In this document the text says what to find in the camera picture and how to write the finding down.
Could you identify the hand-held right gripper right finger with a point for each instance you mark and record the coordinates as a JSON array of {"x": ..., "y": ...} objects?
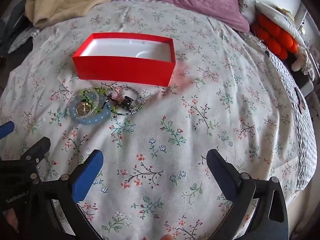
[{"x": 222, "y": 172}]

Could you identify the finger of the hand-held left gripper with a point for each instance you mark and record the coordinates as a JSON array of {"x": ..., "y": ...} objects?
[
  {"x": 6, "y": 129},
  {"x": 37, "y": 151}
]

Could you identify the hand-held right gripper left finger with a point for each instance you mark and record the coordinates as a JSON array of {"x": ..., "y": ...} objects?
[{"x": 87, "y": 175}]

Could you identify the red cardboard box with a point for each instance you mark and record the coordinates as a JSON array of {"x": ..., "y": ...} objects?
[{"x": 120, "y": 71}]

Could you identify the floral bed sheet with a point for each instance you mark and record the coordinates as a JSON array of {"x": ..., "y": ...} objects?
[{"x": 175, "y": 130}]

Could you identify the grey knitted blanket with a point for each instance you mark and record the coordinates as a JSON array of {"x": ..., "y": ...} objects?
[{"x": 295, "y": 100}]

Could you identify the beige quilted blanket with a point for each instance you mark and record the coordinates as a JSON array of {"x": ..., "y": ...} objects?
[{"x": 67, "y": 0}]

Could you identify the orange plush toy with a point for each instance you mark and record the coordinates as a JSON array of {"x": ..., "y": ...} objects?
[{"x": 275, "y": 35}]

